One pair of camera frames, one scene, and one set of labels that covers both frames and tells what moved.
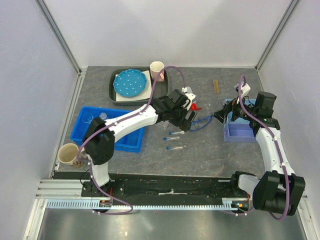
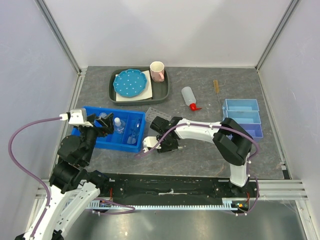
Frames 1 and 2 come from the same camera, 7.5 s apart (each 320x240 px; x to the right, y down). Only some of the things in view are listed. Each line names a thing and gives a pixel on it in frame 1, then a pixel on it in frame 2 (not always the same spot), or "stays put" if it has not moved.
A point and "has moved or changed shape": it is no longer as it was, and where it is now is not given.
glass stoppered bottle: (103, 116) stays put
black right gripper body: (235, 105) to (167, 145)
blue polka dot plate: (130, 83) stays put
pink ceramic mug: (155, 68) stays put
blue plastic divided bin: (133, 142) stays put
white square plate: (146, 94) stays put
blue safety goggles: (201, 123) has moved or changed shape
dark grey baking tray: (161, 89) stays put
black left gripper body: (179, 116) to (89, 135)
